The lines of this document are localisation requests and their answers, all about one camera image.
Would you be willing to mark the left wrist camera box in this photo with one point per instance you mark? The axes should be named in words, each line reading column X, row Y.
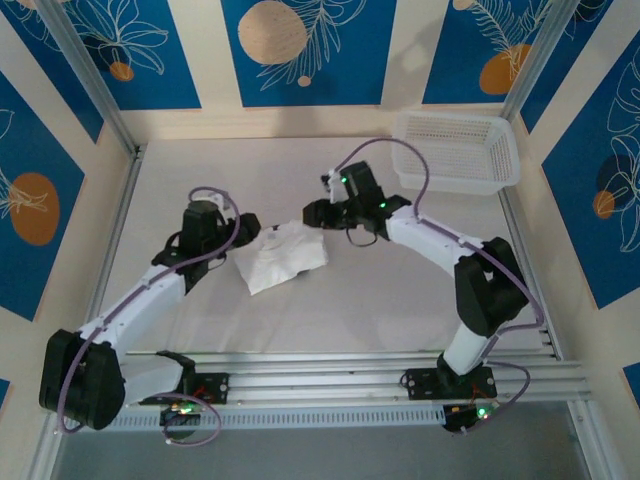
column 215, row 198

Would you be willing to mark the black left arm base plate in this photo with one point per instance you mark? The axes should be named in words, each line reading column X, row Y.
column 215, row 385

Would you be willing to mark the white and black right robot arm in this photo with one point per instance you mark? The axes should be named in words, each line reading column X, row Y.
column 435, row 245

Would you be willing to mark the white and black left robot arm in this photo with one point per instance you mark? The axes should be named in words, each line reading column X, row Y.
column 140, row 300

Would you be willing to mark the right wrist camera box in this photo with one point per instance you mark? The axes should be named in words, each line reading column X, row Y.
column 334, row 185

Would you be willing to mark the white t-shirt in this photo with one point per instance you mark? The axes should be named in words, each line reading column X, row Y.
column 285, row 260

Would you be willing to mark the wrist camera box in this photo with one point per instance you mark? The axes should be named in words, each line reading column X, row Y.
column 334, row 185
column 215, row 198

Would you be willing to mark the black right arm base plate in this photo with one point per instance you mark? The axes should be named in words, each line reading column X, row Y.
column 420, row 382

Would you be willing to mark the aluminium frame post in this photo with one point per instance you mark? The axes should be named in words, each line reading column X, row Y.
column 540, row 60
column 95, row 80

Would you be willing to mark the white perforated plastic basket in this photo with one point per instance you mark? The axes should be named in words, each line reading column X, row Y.
column 475, row 150

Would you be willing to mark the aluminium mounting rail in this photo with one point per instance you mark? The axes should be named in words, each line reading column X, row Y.
column 320, row 380

